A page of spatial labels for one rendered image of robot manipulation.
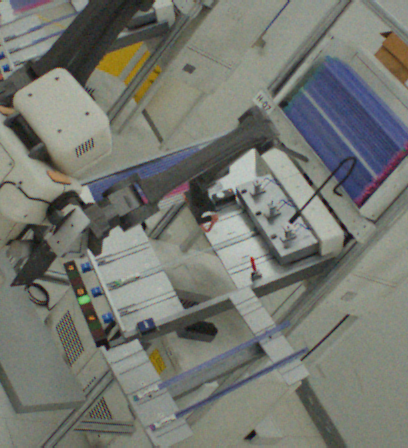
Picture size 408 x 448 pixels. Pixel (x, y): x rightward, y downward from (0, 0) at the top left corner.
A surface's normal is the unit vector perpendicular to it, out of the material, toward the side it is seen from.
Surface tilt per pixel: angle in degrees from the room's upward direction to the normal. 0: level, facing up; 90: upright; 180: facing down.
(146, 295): 44
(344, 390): 90
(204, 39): 90
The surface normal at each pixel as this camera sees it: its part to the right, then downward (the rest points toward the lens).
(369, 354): -0.70, -0.22
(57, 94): 0.02, -0.45
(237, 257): -0.07, -0.66
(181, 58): 0.40, 0.67
